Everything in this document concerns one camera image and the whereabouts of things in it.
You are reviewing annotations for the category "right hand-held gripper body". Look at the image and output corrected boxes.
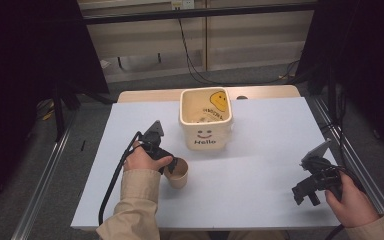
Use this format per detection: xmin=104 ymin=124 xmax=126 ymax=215
xmin=299 ymin=137 xmax=345 ymax=202

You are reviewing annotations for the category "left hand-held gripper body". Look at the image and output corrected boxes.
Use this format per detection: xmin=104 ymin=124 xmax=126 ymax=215
xmin=139 ymin=119 xmax=175 ymax=175

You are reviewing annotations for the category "brown paper cup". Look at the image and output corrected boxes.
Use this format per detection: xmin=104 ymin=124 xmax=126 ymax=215
xmin=163 ymin=157 xmax=190 ymax=190

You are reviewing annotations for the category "person's left hand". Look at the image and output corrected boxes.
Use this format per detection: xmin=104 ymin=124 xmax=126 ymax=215
xmin=122 ymin=141 xmax=174 ymax=173

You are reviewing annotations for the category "person's right hand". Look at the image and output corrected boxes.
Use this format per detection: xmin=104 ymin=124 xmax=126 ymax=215
xmin=324 ymin=171 xmax=382 ymax=230

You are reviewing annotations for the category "cream smiley face bin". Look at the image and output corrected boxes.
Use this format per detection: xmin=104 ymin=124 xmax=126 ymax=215
xmin=178 ymin=86 xmax=235 ymax=152

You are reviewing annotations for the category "white table board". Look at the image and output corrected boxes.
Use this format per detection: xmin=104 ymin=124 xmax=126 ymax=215
xmin=70 ymin=96 xmax=342 ymax=232

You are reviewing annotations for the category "black metal stand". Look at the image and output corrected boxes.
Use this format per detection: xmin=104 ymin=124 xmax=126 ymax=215
xmin=51 ymin=81 xmax=116 ymax=143

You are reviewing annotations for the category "wooden table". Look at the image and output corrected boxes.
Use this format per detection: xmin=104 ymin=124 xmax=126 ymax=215
xmin=117 ymin=84 xmax=302 ymax=104

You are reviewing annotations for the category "black curtain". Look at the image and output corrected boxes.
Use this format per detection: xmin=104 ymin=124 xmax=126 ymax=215
xmin=294 ymin=0 xmax=384 ymax=164
xmin=0 ymin=0 xmax=110 ymax=218

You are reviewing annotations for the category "black horizontal bar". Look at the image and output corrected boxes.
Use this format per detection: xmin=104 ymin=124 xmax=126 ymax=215
xmin=82 ymin=2 xmax=318 ymax=26

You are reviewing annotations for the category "metal floor rail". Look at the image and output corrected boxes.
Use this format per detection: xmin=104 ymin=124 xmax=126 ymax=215
xmin=311 ymin=95 xmax=384 ymax=236
xmin=10 ymin=124 xmax=73 ymax=240

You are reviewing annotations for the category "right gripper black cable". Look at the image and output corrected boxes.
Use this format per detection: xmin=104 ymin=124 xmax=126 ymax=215
xmin=324 ymin=165 xmax=367 ymax=240

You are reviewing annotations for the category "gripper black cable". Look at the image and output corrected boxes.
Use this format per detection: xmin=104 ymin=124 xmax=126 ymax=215
xmin=324 ymin=165 xmax=367 ymax=240
xmin=97 ymin=130 xmax=145 ymax=227

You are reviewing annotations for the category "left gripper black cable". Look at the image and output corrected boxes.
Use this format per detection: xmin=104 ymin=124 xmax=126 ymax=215
xmin=97 ymin=130 xmax=145 ymax=227

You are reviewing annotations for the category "black hanging wall cable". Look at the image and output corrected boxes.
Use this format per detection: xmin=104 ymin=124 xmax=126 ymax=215
xmin=177 ymin=17 xmax=302 ymax=87

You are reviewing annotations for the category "yellow floor cable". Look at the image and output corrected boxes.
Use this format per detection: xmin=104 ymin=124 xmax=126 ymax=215
xmin=35 ymin=98 xmax=56 ymax=122

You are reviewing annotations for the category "white wall outlet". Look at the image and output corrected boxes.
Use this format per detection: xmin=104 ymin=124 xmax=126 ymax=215
xmin=170 ymin=0 xmax=196 ymax=11

